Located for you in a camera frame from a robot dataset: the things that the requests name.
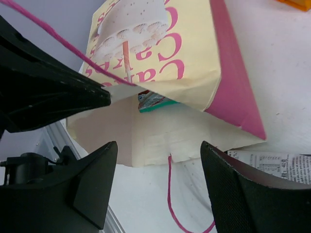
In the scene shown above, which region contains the pink beige paper bag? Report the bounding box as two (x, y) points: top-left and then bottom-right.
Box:
(66, 0), (267, 167)

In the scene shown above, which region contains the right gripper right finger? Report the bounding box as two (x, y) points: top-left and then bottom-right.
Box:
(200, 141), (311, 233)

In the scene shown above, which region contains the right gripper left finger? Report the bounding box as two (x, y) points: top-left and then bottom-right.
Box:
(0, 141), (118, 233)

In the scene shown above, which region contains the green white snack packet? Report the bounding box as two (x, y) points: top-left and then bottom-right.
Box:
(138, 90), (177, 113)

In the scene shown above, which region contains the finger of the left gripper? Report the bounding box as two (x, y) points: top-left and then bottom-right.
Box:
(0, 17), (111, 133)

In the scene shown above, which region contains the dark blue chip bag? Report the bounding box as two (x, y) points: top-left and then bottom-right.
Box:
(227, 150), (311, 184)

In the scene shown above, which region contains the orange snack packet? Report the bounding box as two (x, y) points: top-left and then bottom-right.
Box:
(278, 0), (311, 12)

